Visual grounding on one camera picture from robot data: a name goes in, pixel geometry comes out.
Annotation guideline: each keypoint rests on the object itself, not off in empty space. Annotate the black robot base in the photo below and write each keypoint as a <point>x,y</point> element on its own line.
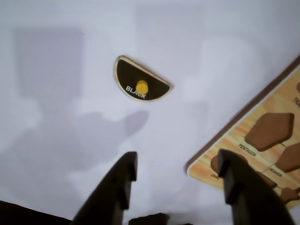
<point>28,214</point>

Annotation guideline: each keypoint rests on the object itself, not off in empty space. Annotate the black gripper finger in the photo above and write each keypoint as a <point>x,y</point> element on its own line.
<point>248,194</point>
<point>110,192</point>

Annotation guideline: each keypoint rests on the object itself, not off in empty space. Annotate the black semicircle piece yellow pin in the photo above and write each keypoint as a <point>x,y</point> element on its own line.
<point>131,75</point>

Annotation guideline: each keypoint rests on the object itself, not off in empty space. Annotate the wooden shape puzzle board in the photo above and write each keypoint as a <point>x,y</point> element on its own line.
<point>264,140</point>

